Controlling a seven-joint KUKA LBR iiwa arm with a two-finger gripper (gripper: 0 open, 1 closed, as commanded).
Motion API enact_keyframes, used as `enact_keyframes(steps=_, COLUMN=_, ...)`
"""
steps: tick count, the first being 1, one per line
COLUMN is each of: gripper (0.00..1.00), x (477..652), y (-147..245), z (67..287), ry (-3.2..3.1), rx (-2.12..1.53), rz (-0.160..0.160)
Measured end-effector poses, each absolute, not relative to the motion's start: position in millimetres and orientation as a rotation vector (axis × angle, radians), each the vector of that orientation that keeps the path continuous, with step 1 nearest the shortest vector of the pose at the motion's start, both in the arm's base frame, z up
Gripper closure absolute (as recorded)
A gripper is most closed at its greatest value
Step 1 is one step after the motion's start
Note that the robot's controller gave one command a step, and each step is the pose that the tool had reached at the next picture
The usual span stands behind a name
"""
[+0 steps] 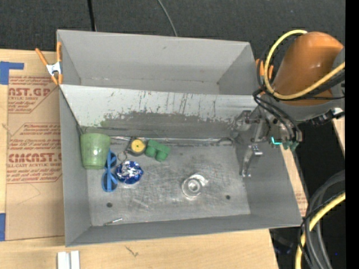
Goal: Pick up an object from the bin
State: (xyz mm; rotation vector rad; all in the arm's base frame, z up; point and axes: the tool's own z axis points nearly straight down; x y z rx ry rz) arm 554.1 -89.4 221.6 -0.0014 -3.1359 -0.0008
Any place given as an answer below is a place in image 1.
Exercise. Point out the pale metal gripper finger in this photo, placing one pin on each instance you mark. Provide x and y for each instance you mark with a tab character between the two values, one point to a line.
255	152
244	161

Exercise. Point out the grey metal bin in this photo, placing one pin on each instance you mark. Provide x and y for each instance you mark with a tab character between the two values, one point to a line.
168	183

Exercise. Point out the green toy block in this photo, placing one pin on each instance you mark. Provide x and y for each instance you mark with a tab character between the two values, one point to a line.
157	149

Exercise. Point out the yellow and black round keyring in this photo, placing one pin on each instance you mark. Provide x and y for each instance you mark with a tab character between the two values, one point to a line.
137	146

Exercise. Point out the blue and white crumpled ball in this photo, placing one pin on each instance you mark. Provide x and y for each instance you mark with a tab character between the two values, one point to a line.
129	172

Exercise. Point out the blue sunglasses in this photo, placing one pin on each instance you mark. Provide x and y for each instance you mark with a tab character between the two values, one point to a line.
108	175

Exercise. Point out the thin metal pin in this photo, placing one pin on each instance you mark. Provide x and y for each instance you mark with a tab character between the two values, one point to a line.
113	221

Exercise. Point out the green cup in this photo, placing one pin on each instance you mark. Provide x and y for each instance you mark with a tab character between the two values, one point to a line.
94	150

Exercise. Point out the brown cardboard board, red print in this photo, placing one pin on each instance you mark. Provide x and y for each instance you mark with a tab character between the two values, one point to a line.
33	155

